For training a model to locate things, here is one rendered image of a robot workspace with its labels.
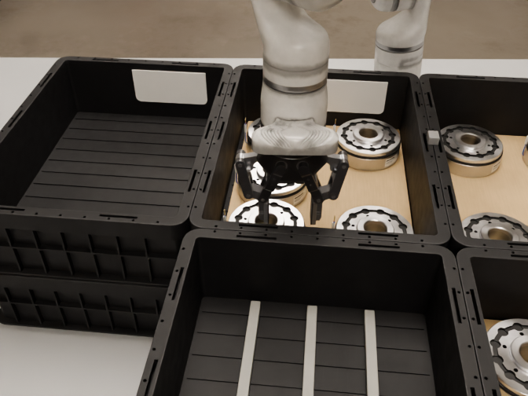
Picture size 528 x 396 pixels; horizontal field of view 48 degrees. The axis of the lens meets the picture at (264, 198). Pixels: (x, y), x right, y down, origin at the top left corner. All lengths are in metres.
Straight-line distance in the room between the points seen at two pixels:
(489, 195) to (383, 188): 0.15
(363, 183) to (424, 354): 0.31
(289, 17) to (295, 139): 0.12
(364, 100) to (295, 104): 0.39
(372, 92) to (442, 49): 2.33
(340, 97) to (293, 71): 0.40
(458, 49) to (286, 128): 2.75
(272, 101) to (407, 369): 0.33
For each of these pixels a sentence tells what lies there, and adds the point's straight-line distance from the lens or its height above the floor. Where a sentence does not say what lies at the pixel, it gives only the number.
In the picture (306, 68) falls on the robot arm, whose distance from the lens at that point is 0.61.
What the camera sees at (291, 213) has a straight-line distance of 0.80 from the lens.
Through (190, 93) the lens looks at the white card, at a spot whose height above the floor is 0.88.
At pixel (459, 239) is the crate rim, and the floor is 0.93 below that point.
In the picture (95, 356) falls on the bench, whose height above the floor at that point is 0.70.
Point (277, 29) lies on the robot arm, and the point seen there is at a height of 1.14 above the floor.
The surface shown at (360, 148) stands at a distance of 0.93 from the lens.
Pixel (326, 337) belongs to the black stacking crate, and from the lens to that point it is 0.70.
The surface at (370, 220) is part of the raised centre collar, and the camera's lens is 0.79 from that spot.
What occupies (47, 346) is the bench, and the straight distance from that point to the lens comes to 0.90.
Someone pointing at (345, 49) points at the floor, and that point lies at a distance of 3.21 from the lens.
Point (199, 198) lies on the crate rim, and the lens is 0.71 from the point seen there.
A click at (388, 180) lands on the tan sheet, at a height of 0.83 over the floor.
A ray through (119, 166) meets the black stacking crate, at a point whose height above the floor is 0.83.
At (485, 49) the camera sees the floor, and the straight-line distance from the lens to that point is 3.39.
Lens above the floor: 1.39
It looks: 40 degrees down
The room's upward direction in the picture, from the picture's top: straight up
